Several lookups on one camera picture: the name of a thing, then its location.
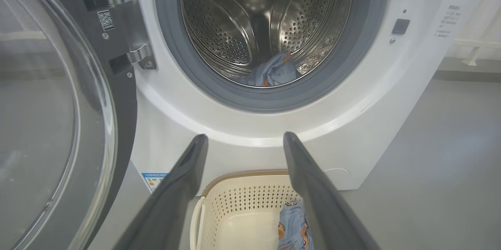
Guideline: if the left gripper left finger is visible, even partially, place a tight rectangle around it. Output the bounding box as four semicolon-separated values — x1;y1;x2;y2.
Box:
113;134;209;250

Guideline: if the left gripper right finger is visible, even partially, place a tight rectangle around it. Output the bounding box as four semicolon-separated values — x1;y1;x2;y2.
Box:
283;131;381;250

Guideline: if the blue patterned garment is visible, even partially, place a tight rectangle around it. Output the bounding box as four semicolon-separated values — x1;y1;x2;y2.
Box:
277;199;314;250
239;52;303;88

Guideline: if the black glass washing machine door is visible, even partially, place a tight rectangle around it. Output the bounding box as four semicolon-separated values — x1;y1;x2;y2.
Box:
0;0;138;250

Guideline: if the cream perforated laundry basket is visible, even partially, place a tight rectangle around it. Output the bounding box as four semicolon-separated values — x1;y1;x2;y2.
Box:
190;169;314;250

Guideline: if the white front-load washing machine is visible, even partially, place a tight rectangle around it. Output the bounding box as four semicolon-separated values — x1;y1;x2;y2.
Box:
129;0;494;196

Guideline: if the grey rubber door gasket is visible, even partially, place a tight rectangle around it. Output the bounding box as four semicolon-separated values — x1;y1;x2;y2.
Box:
155;0;390;113

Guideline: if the metal door hinge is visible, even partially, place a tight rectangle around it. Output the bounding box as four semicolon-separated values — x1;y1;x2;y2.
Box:
80;0;158;75

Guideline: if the black door latch socket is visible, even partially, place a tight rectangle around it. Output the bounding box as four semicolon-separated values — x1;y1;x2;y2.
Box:
391;18;411;35

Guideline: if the blue energy label sticker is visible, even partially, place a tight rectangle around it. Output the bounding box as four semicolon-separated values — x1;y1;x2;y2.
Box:
141;172;169;194

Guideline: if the round filter cover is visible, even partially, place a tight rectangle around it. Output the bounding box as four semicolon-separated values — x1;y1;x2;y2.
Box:
323;168;351;191

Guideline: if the stainless steel drum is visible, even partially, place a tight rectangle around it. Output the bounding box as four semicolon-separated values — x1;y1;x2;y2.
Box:
181;0;353;88

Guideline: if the small QR code sticker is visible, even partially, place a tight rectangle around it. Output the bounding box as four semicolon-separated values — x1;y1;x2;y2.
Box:
97;9;116;32

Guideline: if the grey printed text decal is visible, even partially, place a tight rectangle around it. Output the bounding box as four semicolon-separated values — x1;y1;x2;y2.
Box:
434;4;462;39

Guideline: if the white metal railing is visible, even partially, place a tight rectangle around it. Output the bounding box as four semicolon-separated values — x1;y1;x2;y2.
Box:
450;0;501;67

